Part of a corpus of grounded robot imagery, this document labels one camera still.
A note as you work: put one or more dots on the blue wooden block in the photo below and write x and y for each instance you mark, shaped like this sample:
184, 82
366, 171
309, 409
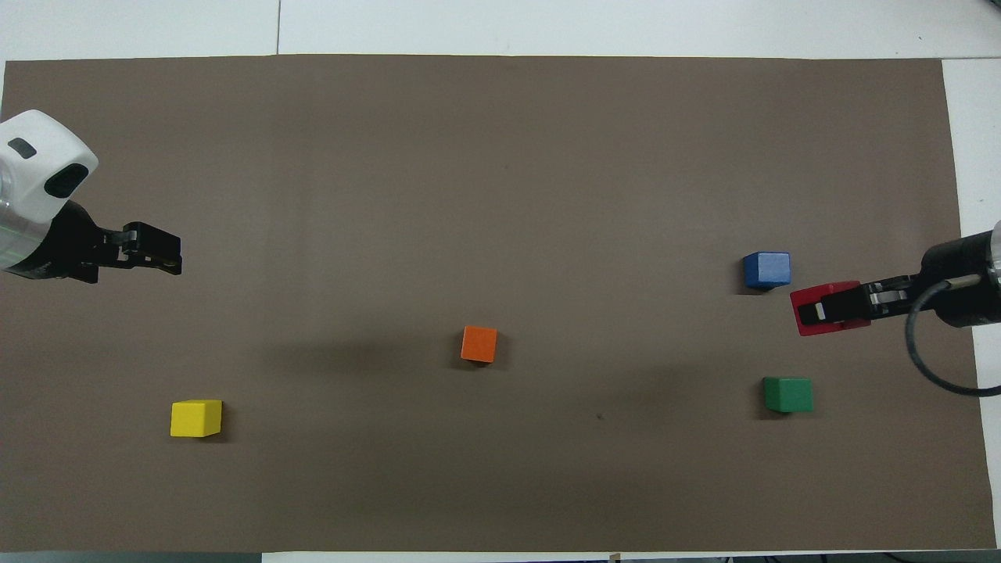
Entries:
766, 270

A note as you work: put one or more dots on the green wooden block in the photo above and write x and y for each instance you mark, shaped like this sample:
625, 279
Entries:
788, 395

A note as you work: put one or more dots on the red wooden block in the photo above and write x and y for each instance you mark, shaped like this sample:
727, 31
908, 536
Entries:
809, 295

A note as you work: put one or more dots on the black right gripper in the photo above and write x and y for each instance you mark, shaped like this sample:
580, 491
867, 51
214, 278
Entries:
966, 285

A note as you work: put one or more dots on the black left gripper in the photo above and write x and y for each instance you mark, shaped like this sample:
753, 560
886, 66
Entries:
70, 250

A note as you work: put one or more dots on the orange wooden block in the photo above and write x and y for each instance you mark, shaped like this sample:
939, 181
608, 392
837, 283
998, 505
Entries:
478, 344

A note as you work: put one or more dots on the yellow wooden block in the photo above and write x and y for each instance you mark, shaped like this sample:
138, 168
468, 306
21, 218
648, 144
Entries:
195, 418

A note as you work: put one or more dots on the brown table mat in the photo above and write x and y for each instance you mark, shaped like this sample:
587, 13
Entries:
500, 195

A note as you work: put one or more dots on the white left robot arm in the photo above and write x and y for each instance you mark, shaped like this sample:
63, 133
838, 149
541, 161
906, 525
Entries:
39, 176

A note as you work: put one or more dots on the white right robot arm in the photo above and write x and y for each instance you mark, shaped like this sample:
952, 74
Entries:
997, 246

